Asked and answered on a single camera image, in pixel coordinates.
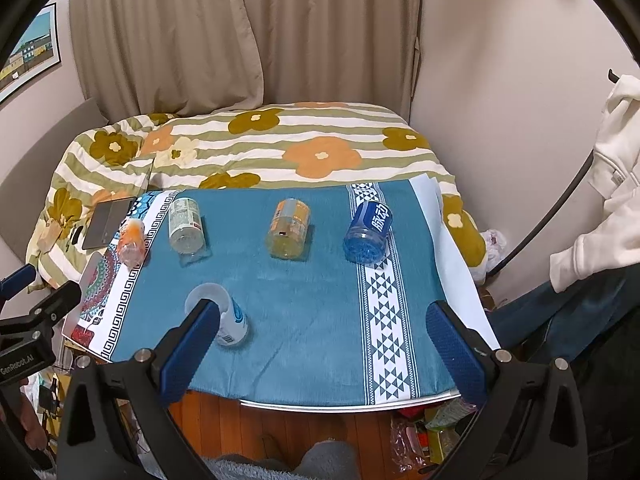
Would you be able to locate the clear cup with blue label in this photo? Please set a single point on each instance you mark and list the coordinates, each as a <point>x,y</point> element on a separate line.
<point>235,322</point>

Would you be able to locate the beige curtain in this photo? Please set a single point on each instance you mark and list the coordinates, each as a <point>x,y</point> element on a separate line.
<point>335,35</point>
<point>160,35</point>

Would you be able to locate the blue plastic cup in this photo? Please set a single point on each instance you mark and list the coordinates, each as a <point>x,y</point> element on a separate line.
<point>369,232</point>

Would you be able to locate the person's left hand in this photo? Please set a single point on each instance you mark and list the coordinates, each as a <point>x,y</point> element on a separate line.
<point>31,422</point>

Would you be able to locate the white hoodie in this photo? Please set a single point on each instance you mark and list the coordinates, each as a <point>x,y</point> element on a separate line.
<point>615,160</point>

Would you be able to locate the green snack packet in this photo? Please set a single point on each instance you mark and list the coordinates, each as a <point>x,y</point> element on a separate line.
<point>442,440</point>

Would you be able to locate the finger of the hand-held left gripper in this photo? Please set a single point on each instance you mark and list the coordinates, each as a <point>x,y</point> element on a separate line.
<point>55,301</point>
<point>17,280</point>

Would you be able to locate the black clothes rack tube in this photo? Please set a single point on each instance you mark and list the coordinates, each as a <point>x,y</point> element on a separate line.
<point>589,162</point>

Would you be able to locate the clear cup with green label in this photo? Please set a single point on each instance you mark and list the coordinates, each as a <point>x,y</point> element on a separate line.
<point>186,225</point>

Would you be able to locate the grey padded headboard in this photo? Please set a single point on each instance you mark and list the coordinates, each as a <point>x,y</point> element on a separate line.
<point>45,150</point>

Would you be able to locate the wall poster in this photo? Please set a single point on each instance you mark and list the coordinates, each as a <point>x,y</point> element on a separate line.
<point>30,57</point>

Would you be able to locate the floral striped blanket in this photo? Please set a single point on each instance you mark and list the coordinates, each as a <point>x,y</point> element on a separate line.
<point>310,140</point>

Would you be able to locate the white plastic bag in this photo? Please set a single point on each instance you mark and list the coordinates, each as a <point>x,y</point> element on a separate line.
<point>492,245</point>

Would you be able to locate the mandala print cloth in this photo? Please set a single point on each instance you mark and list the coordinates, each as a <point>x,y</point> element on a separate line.
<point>100,285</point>

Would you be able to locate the small orange plastic cup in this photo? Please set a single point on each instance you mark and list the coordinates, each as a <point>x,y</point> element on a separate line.
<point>131,242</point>

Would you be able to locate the grey fleece pants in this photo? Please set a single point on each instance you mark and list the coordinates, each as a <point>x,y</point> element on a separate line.
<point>280,462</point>

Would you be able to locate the dark blue jeans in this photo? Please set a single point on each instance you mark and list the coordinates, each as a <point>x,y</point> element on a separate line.
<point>590,305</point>

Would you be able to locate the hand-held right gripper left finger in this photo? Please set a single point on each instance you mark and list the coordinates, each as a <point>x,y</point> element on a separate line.
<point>192,347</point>

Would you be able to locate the grey tablet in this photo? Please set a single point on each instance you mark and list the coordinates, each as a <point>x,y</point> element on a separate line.
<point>107,222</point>

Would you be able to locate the clear plastic bag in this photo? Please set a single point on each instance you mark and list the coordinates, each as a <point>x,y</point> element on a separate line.
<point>407,440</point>

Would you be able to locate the teal table cloth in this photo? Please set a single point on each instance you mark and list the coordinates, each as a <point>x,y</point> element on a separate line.
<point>310,310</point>

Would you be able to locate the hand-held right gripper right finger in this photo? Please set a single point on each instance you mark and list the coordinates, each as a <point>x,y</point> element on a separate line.
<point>452,352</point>

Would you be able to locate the clear cup with orange label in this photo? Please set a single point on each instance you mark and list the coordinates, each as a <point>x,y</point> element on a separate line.
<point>289,227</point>

